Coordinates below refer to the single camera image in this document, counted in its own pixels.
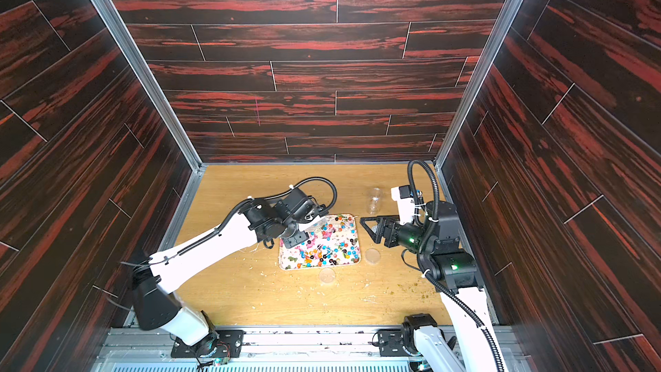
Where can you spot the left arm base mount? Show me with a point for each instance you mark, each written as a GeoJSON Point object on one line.
{"type": "Point", "coordinates": [221, 344]}

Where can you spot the jar with white lid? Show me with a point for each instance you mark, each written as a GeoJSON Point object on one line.
{"type": "Point", "coordinates": [313, 225]}

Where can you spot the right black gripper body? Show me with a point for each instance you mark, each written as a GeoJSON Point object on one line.
{"type": "Point", "coordinates": [389, 230]}

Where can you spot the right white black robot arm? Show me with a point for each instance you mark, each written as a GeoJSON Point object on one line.
{"type": "Point", "coordinates": [454, 274]}

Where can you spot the clear plastic candy jar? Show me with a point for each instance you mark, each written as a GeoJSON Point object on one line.
{"type": "Point", "coordinates": [374, 201]}

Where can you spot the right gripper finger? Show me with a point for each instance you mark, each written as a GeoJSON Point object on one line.
{"type": "Point", "coordinates": [374, 232]}
{"type": "Point", "coordinates": [377, 219]}

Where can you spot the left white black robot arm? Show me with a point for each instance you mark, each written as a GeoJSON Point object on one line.
{"type": "Point", "coordinates": [252, 221]}

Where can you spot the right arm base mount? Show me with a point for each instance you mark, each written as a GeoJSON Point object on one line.
{"type": "Point", "coordinates": [393, 343]}

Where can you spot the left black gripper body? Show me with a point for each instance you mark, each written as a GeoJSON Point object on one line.
{"type": "Point", "coordinates": [298, 238]}

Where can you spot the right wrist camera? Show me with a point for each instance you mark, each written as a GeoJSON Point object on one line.
{"type": "Point", "coordinates": [407, 200]}

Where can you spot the floral pattern tray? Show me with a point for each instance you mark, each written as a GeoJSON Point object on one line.
{"type": "Point", "coordinates": [333, 241]}

